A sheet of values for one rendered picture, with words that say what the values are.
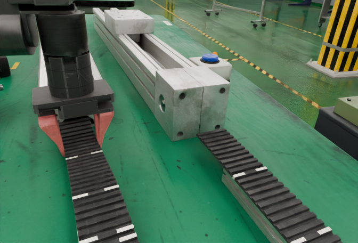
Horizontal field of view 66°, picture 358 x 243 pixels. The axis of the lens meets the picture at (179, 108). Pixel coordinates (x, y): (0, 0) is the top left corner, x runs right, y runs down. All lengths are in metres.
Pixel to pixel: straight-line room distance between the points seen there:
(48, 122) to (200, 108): 0.23
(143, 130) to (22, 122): 0.22
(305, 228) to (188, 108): 0.23
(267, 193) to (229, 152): 0.08
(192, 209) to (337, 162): 0.26
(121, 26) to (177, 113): 0.41
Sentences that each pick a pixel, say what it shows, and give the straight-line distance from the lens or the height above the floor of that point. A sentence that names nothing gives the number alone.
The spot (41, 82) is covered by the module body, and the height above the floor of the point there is 0.86.
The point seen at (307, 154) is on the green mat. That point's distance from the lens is 0.50.
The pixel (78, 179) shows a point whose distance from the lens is 0.37.
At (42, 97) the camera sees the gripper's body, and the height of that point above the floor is 0.88.
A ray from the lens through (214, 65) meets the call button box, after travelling 0.65.
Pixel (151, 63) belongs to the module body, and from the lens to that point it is 0.57.
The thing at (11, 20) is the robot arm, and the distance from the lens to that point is 0.38.
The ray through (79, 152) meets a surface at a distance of 0.43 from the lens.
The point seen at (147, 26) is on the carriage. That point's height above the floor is 0.88.
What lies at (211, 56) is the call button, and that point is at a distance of 0.68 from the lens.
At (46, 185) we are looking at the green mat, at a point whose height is 0.78.
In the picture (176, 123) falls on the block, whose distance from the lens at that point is 0.45.
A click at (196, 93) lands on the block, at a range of 0.44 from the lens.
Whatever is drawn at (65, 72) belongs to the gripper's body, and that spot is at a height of 0.92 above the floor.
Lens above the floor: 1.04
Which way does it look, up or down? 27 degrees down
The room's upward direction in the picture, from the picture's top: 3 degrees clockwise
